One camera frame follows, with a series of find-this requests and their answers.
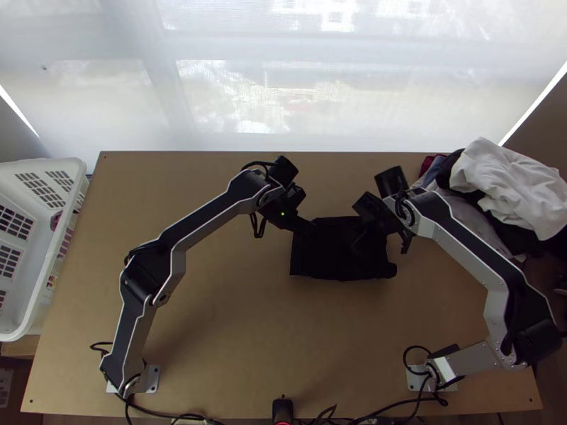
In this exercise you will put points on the white laundry basket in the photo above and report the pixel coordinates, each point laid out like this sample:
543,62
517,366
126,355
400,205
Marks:
31,248

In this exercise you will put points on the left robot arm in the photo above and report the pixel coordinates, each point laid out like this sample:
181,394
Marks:
208,217

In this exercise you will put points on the heap of clothes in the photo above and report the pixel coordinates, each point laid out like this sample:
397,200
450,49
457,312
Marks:
500,186

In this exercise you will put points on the dark t-shirt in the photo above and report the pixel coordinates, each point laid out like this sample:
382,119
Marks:
336,256

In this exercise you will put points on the white sheer curtain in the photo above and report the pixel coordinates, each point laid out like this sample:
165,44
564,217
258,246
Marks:
283,75

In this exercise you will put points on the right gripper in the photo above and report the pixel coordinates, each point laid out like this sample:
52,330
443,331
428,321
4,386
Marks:
370,208

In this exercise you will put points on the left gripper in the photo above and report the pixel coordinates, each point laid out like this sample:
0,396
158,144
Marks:
301,225

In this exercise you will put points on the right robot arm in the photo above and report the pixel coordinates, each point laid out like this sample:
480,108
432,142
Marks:
469,248

